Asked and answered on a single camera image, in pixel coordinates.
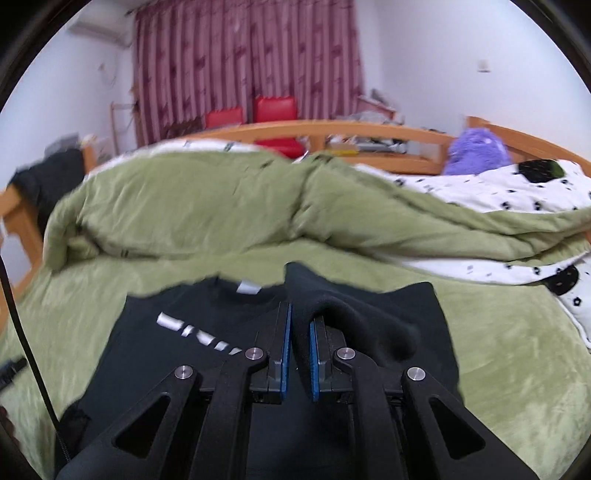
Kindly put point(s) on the white patterned duvet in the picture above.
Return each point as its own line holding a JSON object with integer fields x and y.
{"x": 517, "y": 189}

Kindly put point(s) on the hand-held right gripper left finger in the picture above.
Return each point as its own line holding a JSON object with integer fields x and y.
{"x": 285, "y": 350}

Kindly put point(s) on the purple plush toy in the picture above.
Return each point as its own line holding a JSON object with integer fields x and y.
{"x": 478, "y": 150}

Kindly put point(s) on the black printed sweatshirt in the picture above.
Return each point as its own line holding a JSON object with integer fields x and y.
{"x": 194, "y": 341}

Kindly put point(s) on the green bed sheet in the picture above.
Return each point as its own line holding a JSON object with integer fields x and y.
{"x": 508, "y": 360}

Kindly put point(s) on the maroon patterned curtain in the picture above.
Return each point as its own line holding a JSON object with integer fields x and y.
{"x": 244, "y": 64}

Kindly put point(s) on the green quilt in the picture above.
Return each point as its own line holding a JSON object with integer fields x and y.
{"x": 194, "y": 203}

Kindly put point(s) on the white wall socket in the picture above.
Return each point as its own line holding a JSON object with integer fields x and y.
{"x": 484, "y": 66}

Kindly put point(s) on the wooden bed frame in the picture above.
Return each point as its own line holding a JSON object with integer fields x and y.
{"x": 369, "y": 138}

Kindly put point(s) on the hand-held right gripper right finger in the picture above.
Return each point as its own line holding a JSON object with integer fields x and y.
{"x": 316, "y": 360}

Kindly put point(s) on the wooden rack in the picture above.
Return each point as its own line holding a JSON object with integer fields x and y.
{"x": 121, "y": 127}

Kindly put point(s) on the dark clothes pile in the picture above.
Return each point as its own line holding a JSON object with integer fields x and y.
{"x": 46, "y": 177}

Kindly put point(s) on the red chair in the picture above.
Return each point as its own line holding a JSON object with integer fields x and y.
{"x": 224, "y": 117}
{"x": 276, "y": 117}

